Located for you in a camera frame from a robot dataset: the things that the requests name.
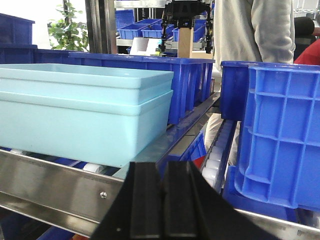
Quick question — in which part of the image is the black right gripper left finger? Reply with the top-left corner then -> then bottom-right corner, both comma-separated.
91,162 -> 162,240

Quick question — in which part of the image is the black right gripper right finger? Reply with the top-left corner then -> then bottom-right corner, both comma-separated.
163,161 -> 275,240

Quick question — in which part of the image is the light blue bin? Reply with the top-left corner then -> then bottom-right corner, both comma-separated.
0,91 -> 173,168
0,63 -> 159,105

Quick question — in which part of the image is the white roller conveyor track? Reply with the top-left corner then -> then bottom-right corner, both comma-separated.
200,120 -> 237,194

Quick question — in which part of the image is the tilted bright blue crate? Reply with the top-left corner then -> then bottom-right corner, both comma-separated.
234,63 -> 320,212

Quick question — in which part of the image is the long dark blue bin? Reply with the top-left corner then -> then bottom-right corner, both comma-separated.
68,51 -> 214,125

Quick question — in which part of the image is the cardboard box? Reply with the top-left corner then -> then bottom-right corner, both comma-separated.
177,27 -> 194,58

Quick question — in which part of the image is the person in grey sweater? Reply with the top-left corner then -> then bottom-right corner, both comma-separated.
203,0 -> 296,166

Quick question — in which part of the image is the green potted plant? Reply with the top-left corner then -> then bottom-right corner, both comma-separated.
47,0 -> 89,52

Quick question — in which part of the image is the person in red shirt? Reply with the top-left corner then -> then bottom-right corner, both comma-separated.
293,39 -> 320,66

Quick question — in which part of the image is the black robot gripper background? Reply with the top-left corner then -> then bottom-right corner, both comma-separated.
159,0 -> 213,54

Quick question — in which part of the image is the dark blue bin upper left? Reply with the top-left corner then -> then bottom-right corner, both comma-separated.
0,13 -> 38,64

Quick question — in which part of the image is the steel shelf front rail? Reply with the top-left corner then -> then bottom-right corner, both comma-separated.
0,150 -> 124,237

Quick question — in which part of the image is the black shelf upright post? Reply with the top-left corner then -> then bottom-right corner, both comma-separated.
85,0 -> 118,54

